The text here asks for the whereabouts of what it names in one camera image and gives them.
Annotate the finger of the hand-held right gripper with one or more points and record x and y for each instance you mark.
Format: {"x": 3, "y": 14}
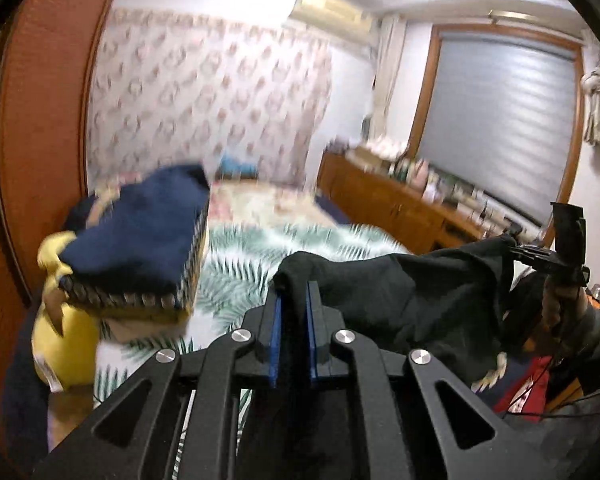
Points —
{"x": 530, "y": 252}

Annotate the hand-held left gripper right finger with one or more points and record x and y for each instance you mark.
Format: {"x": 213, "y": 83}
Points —
{"x": 312, "y": 340}

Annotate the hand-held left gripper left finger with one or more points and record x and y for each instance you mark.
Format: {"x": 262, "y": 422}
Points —
{"x": 276, "y": 340}

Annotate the black t-shirt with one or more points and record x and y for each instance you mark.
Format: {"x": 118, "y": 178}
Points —
{"x": 405, "y": 300}

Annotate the person's right forearm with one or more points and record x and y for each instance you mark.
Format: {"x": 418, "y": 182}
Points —
{"x": 597, "y": 340}

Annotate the person's right hand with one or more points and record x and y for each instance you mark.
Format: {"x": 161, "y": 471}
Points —
{"x": 555, "y": 310}

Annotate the pink thermos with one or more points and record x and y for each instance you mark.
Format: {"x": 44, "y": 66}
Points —
{"x": 422, "y": 177}

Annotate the navy bedsheet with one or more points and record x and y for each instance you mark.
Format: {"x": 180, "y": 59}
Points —
{"x": 335, "y": 210}

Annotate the red garment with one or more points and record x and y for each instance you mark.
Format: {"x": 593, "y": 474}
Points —
{"x": 525, "y": 385}

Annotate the floral blanket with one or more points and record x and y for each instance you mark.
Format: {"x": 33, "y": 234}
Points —
{"x": 260, "y": 205}

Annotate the grey window blind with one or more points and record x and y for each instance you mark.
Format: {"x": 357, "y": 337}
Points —
{"x": 495, "y": 120}

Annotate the beige hanging cloth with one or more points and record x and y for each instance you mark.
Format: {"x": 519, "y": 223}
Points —
{"x": 597, "y": 105}

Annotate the patterned folded blanket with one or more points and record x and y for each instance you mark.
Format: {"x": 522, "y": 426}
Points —
{"x": 130, "y": 305}

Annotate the wooden sideboard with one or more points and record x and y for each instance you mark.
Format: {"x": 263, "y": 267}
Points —
{"x": 380, "y": 205}

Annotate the navy folded garment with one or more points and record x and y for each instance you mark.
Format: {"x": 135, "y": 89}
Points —
{"x": 140, "y": 230}

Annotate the white floral cloth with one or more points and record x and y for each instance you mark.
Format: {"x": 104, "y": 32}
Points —
{"x": 387, "y": 147}

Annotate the blue cloth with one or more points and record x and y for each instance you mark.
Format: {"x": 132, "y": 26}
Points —
{"x": 237, "y": 166}

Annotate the open cardboard box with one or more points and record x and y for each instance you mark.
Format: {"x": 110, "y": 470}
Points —
{"x": 372, "y": 160}

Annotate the yellow garment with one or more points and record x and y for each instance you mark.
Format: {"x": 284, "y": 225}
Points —
{"x": 70, "y": 355}

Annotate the beige window curtain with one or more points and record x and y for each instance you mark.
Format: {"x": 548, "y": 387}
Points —
{"x": 387, "y": 75}

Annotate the circle print curtain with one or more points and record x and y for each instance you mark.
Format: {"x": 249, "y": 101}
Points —
{"x": 205, "y": 100}

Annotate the beige air conditioner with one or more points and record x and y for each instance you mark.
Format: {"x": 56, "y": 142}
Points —
{"x": 335, "y": 15}

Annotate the wooden window frame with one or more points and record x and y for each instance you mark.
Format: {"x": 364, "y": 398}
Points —
{"x": 425, "y": 90}

